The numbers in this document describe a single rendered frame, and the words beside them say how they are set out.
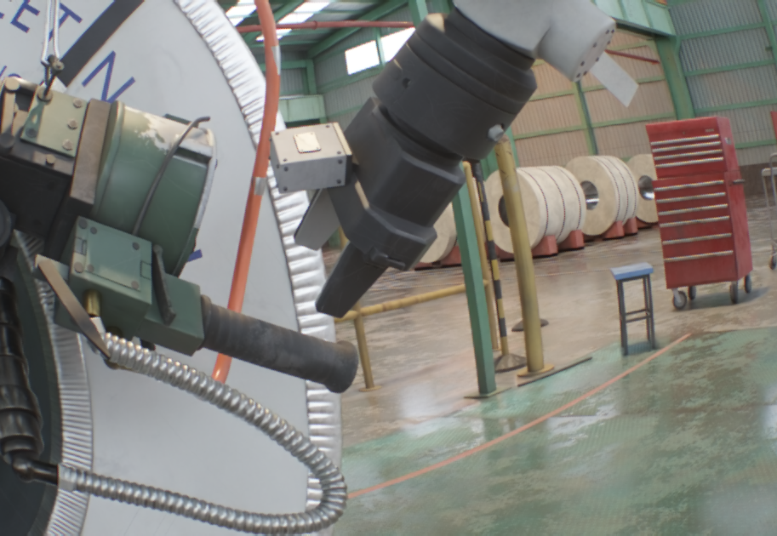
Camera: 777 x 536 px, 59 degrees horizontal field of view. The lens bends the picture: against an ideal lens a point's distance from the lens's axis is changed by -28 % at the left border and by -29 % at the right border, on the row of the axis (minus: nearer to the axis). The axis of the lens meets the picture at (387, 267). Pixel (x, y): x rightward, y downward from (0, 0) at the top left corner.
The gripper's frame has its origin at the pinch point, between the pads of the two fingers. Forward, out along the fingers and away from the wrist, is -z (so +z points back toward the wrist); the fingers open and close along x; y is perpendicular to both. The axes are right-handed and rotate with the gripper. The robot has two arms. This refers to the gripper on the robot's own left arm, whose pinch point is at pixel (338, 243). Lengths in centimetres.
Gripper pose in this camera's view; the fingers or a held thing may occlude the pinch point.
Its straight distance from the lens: 63.1
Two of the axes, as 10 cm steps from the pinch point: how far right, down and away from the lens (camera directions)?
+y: -8.0, -2.7, -5.4
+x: -2.7, -6.3, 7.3
